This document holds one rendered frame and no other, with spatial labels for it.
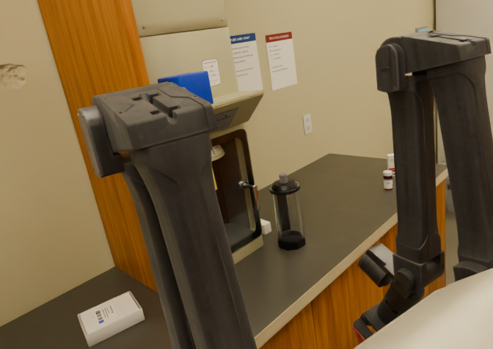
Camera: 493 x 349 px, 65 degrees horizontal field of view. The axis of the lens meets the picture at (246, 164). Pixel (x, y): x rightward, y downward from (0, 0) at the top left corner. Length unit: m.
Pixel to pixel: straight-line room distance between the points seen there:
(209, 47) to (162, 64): 0.18
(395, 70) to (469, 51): 0.09
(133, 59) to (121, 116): 0.65
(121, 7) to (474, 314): 0.86
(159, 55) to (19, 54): 0.49
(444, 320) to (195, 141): 0.27
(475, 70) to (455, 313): 0.33
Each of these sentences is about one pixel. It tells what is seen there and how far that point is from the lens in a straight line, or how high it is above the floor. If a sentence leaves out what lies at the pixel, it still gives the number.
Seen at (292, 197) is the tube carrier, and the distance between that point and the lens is 1.33.
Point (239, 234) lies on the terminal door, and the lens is 1.34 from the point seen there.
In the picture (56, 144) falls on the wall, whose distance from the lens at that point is 1.45.
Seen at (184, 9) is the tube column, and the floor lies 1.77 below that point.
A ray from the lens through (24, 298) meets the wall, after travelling 1.54.
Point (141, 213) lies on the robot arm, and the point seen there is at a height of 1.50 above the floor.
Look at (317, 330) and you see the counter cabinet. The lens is 1.38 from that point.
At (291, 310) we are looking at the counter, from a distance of 1.17.
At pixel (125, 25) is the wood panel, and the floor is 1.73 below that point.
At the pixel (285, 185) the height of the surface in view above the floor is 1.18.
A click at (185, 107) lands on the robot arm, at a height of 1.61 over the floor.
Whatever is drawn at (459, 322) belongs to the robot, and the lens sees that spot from 0.42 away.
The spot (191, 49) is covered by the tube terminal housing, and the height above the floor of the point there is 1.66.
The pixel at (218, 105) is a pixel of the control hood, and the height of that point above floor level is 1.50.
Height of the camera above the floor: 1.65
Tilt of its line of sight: 17 degrees down
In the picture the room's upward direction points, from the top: 9 degrees counter-clockwise
